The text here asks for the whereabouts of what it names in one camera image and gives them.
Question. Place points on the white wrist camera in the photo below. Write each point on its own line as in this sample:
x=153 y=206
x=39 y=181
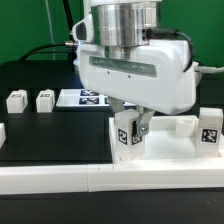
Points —
x=83 y=30

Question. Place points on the white front obstacle bar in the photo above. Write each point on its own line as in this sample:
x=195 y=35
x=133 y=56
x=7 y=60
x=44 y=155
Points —
x=139 y=175

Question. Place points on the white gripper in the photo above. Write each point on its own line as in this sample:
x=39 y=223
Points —
x=156 y=77

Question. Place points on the white left obstacle bar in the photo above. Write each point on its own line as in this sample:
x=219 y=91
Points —
x=2 y=134

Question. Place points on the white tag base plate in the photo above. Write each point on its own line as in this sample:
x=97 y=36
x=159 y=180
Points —
x=81 y=98

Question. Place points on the white square tabletop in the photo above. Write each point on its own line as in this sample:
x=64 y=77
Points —
x=169 y=138

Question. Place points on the white obstacle bar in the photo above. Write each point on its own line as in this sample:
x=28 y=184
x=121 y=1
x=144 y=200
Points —
x=2 y=134
x=139 y=175

